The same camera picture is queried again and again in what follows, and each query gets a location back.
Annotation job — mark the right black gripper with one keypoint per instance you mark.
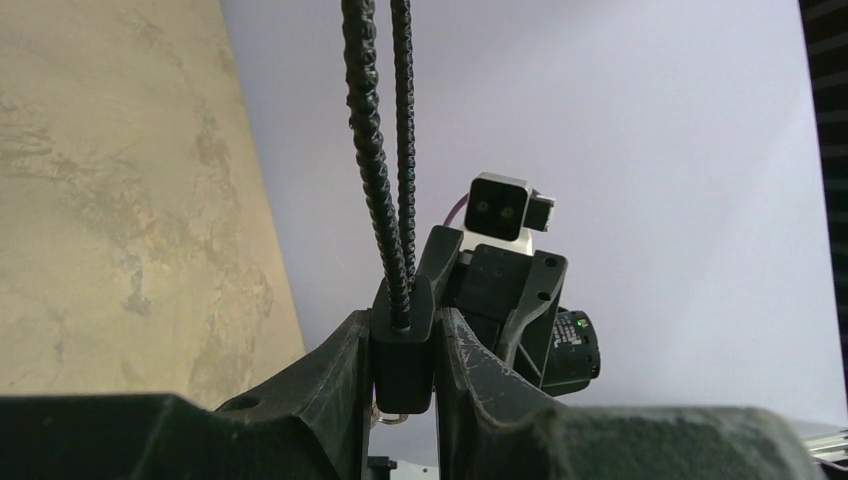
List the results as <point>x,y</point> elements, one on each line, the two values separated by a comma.
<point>510,301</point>

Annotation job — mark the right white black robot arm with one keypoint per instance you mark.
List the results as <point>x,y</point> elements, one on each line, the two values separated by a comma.
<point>576,333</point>

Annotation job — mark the black cable padlock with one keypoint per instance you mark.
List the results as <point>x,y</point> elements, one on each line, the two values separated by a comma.
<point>402,313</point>

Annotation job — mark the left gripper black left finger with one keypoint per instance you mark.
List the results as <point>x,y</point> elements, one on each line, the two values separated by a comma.
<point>309,421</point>

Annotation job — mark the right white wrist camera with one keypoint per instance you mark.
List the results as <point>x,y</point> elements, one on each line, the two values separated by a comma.
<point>503,212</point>

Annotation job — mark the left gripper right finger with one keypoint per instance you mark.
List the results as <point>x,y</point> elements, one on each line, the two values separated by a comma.
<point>493,424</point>

